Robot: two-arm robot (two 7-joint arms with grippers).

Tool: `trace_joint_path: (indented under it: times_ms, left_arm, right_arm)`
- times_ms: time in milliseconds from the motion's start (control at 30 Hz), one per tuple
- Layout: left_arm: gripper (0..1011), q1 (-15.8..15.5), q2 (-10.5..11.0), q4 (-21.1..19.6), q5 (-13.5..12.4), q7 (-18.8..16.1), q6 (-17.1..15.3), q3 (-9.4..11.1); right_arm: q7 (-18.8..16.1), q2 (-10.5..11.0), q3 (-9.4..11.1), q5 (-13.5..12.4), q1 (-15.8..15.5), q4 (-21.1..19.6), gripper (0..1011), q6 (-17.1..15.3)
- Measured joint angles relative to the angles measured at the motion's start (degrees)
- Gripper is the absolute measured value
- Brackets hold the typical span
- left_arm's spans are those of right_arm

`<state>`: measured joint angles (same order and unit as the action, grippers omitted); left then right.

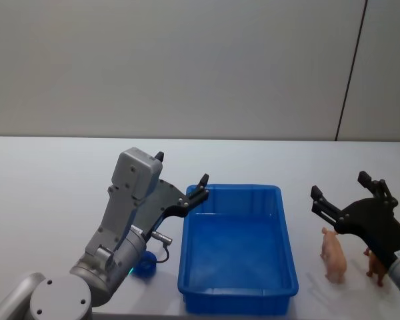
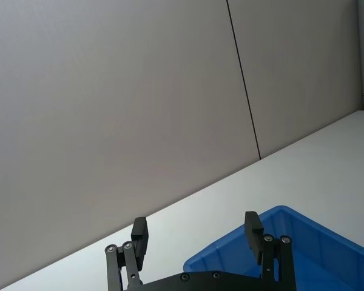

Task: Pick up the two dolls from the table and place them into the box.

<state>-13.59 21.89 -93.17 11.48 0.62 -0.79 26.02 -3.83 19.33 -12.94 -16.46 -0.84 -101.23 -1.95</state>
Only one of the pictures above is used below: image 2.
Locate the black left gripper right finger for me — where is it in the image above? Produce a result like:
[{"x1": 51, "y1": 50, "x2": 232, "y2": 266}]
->
[{"x1": 244, "y1": 210, "x2": 297, "y2": 291}]

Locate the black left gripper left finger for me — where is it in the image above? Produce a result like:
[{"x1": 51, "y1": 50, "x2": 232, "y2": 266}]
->
[{"x1": 104, "y1": 216, "x2": 150, "y2": 291}]

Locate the blue plastic bin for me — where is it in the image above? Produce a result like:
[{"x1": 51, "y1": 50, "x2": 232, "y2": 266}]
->
[{"x1": 183, "y1": 205, "x2": 364, "y2": 291}]

